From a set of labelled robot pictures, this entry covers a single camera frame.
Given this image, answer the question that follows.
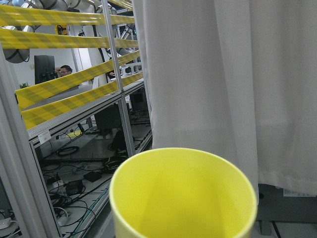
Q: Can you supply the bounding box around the yellow cup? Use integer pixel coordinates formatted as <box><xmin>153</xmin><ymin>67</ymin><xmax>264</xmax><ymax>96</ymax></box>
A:
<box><xmin>109</xmin><ymin>148</ymin><xmax>258</xmax><ymax>238</ymax></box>

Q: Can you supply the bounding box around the white curtain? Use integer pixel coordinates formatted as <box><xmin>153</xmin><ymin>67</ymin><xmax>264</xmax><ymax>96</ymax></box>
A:
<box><xmin>133</xmin><ymin>0</ymin><xmax>317</xmax><ymax>195</ymax></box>

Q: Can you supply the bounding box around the seated person background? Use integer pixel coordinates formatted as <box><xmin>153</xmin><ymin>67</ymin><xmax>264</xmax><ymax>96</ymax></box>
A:
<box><xmin>55</xmin><ymin>65</ymin><xmax>72</xmax><ymax>77</ymax></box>

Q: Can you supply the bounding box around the yellow black barrier tape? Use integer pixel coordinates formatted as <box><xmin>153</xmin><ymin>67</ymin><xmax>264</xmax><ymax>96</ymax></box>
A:
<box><xmin>0</xmin><ymin>27</ymin><xmax>139</xmax><ymax>49</ymax></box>

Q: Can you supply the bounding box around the aluminium shelf frame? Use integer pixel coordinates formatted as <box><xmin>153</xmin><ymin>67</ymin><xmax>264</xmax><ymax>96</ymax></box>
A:
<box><xmin>0</xmin><ymin>0</ymin><xmax>152</xmax><ymax>238</ymax></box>

